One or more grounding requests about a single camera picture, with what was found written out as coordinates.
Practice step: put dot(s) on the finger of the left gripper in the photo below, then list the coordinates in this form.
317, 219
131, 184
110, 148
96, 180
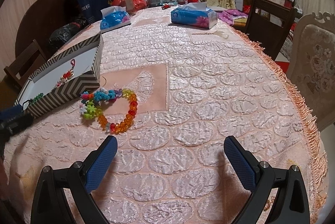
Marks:
14, 125
11, 112

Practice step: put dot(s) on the dark wooden chair right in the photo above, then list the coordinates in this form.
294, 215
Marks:
269, 24

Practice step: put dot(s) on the blue tissue pack far right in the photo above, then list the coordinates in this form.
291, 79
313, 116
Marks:
195, 14

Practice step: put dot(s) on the red plastic bag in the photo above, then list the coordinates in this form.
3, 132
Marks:
131, 5

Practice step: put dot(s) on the blue tissue pack near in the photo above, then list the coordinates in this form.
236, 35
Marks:
114, 17

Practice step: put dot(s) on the black plastic bag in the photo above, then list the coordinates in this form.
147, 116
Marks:
63, 34

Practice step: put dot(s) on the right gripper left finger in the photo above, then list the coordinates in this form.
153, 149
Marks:
50, 204

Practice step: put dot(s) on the striped black white tray box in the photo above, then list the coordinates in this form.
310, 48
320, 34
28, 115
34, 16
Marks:
38, 95

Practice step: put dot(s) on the red chinese knot tassel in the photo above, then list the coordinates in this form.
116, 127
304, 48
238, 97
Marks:
66, 76

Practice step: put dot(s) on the round dark wooden tabletop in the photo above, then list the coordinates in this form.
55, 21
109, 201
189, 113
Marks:
39, 22

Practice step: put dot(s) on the dark blue paper bag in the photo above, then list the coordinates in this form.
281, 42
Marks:
91, 9

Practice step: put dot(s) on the white ornate upholstered chair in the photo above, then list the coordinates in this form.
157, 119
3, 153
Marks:
311, 66

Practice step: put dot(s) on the pink embossed tablecloth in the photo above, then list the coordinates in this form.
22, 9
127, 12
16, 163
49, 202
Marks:
195, 88

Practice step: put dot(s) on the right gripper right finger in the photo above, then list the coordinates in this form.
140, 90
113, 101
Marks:
291, 201

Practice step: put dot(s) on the dark wooden chair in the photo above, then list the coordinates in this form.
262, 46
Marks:
269, 24
25, 64

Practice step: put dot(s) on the dark wooden chair left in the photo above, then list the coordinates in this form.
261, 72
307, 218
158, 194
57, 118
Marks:
25, 64

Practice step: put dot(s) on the blue tissue pack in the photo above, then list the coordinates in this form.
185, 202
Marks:
195, 14
114, 17

